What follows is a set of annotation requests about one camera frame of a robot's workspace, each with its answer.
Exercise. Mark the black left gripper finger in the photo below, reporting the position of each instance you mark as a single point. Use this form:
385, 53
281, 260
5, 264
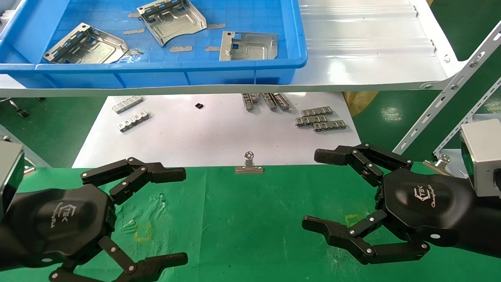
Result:
156, 264
156, 173

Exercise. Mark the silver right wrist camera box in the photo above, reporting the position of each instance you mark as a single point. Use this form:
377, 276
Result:
485, 156

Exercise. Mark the white paper sheet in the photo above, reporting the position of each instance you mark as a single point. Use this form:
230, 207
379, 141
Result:
203, 137

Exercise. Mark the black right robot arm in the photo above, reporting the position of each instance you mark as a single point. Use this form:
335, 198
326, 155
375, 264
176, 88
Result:
485, 223

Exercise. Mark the sheet metal bracket blue clips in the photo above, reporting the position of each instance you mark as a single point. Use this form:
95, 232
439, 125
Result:
94, 49

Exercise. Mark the blue plastic tray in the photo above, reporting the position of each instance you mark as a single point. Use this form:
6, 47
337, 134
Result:
156, 72

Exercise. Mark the grey metal frame bar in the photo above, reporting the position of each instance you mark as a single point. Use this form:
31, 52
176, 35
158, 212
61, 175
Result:
33, 158

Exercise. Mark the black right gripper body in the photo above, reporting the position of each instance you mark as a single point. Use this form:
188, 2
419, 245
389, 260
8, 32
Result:
426, 203

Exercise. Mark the white perforated angle strut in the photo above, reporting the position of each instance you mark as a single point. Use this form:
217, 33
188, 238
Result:
469, 117
450, 86

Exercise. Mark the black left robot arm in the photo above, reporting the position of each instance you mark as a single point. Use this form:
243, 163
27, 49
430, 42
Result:
4, 246

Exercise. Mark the green table cloth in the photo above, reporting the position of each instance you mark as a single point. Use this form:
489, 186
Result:
250, 227

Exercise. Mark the small metal clip strip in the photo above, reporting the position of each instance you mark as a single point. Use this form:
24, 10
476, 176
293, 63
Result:
309, 120
329, 125
247, 102
317, 111
269, 102
282, 102
134, 121
127, 104
255, 97

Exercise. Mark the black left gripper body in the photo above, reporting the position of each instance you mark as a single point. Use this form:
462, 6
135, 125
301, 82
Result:
58, 223

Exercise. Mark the white stacked panels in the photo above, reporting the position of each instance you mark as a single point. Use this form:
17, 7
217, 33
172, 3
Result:
6, 13

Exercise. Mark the curved-edge sheet metal bracket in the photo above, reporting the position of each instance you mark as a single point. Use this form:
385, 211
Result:
172, 21

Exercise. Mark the black caster wheel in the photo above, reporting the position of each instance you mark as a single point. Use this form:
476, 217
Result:
21, 112

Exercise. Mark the flat sheet metal plate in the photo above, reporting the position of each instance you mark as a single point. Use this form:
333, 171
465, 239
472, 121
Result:
254, 47

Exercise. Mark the white metal shelf board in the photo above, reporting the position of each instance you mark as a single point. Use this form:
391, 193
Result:
360, 58

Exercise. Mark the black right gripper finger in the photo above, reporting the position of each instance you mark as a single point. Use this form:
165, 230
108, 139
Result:
332, 155
340, 237

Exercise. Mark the yellow-brown bag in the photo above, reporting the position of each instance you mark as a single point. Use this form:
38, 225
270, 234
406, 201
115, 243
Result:
358, 102

